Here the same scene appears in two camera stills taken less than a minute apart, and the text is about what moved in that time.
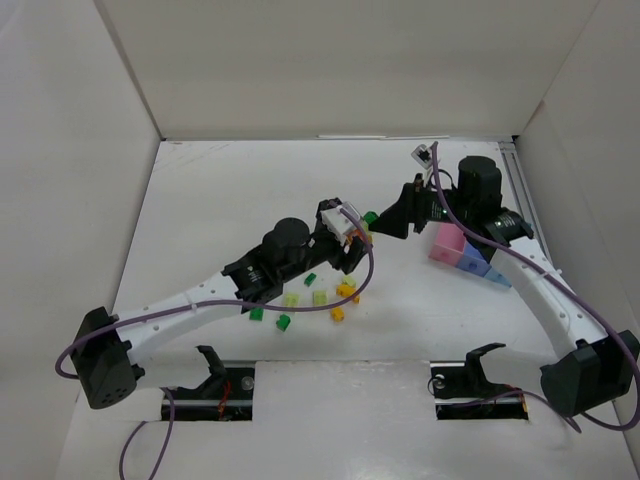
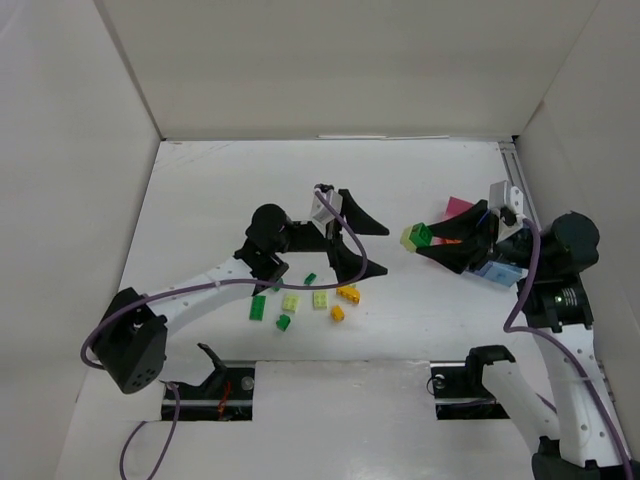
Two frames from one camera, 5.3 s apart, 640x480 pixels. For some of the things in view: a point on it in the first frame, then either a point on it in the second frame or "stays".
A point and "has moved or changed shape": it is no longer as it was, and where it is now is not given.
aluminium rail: (513, 163) stays
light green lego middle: (320, 298) stays
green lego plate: (257, 314) stays
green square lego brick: (370, 217) has moved or changed shape
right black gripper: (413, 205) -> (490, 238)
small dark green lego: (310, 279) stays
